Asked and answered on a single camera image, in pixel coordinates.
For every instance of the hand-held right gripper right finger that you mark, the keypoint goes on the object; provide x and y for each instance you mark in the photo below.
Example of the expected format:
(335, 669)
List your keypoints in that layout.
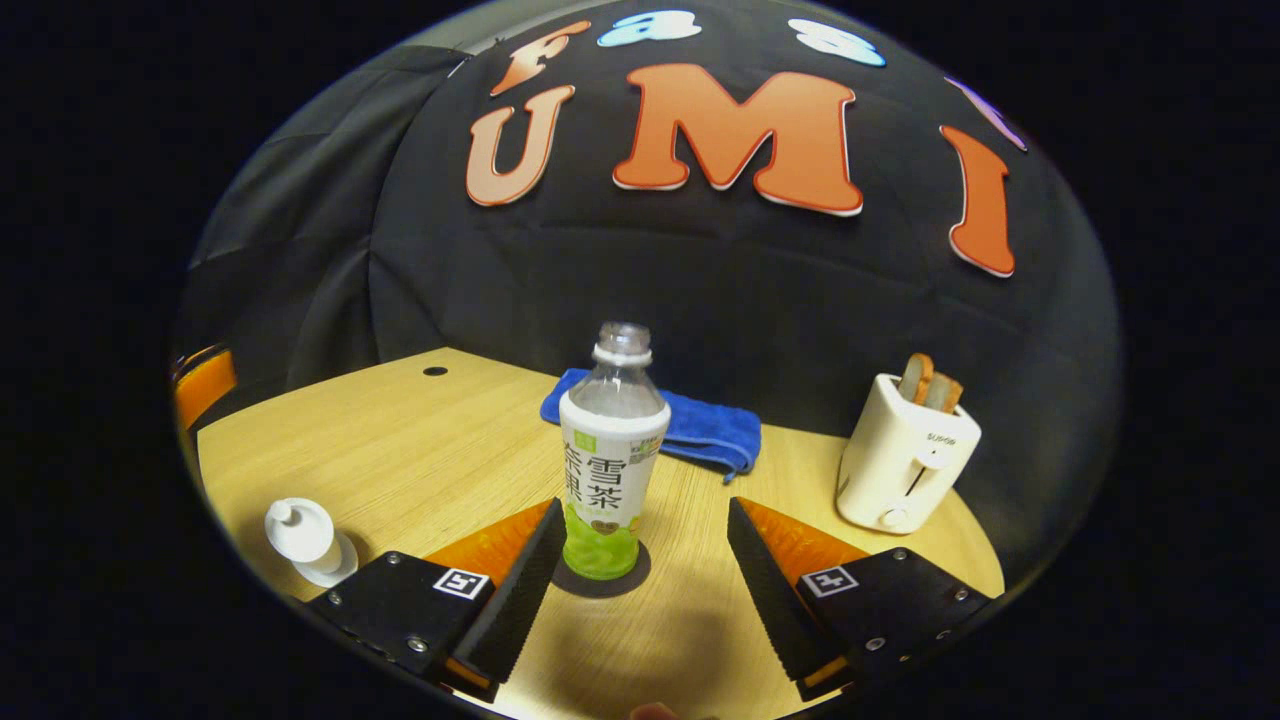
(775, 595)

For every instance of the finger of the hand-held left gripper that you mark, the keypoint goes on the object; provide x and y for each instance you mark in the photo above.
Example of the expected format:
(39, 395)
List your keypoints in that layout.
(205, 385)

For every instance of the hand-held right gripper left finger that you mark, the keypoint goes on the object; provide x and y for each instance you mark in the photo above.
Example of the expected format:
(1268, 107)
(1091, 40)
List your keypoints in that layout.
(515, 590)

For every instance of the dark round coaster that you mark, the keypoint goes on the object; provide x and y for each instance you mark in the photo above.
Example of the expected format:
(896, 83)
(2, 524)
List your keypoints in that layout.
(640, 572)

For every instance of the clear water bottle white label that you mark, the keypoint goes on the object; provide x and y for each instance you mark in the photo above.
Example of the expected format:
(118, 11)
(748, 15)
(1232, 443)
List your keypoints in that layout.
(612, 460)

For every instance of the white teacup lid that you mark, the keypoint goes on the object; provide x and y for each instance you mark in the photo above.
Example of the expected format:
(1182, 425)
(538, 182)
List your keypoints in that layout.
(300, 530)

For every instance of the blue folded towel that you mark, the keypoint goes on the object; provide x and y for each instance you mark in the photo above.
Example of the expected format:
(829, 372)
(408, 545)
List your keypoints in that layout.
(710, 430)

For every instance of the white toaster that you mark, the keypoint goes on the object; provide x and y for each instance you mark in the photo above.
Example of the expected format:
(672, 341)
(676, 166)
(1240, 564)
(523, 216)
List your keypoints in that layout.
(900, 465)

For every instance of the bread slice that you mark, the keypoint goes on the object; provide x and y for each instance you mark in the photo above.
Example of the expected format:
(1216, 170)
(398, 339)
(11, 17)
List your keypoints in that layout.
(915, 378)
(947, 392)

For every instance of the black backdrop cloth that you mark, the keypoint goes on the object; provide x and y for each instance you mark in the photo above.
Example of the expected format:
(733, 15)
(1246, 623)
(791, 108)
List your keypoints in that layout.
(700, 280)

